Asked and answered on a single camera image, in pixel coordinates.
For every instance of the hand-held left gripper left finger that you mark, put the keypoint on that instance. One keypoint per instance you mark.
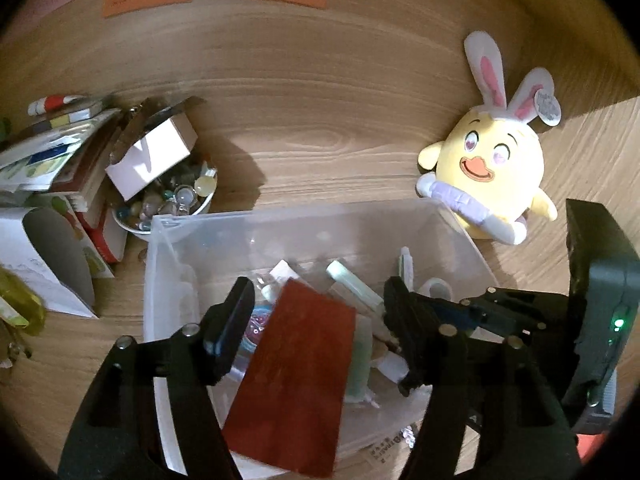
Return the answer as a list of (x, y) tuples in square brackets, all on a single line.
[(231, 332)]

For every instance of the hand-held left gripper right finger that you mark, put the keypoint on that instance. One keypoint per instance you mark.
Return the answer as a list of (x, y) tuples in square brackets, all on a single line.
[(400, 327)]

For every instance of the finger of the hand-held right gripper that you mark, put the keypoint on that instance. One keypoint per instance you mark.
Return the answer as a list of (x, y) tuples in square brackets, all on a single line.
[(505, 307)]

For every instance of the teal tube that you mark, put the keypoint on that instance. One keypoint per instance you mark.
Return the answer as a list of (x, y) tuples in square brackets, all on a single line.
[(361, 370)]

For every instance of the green and white tube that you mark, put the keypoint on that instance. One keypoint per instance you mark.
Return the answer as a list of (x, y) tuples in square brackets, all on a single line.
[(350, 285)]

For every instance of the red envelope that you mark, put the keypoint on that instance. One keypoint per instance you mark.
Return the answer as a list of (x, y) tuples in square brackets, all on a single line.
[(300, 375)]

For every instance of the clear plastic storage bin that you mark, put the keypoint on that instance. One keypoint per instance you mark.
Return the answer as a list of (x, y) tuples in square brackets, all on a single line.
[(200, 245)]

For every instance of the yellow chick plush toy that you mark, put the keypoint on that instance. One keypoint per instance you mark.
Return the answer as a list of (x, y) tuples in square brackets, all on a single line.
[(492, 170)]

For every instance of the white bowl of beads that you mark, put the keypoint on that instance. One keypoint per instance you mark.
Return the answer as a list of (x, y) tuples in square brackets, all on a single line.
[(170, 200)]

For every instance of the red cloth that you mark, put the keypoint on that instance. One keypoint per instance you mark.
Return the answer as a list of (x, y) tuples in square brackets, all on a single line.
[(592, 447)]

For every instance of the small white box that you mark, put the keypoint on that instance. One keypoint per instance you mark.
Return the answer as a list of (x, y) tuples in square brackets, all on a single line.
[(147, 160)]

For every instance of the white paper sheets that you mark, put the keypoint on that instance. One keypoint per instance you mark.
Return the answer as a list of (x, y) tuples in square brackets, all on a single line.
[(35, 260)]

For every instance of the yellow transparent bottle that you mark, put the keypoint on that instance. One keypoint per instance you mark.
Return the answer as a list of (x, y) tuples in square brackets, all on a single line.
[(20, 305)]

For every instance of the stack of books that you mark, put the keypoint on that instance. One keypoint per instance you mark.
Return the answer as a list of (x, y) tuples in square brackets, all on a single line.
[(65, 160)]

